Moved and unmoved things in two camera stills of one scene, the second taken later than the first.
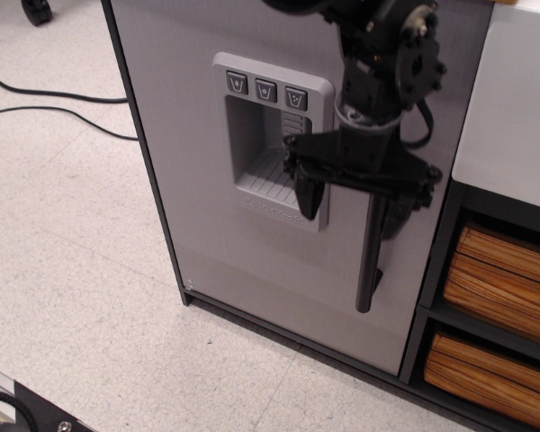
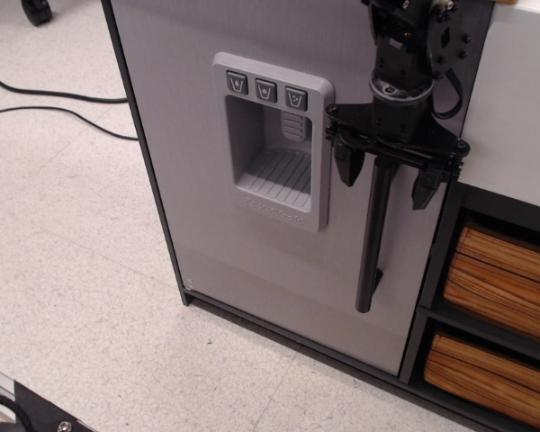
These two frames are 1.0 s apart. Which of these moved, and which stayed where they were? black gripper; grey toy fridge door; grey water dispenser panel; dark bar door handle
Moved: black gripper
Stayed: grey water dispenser panel; grey toy fridge door; dark bar door handle
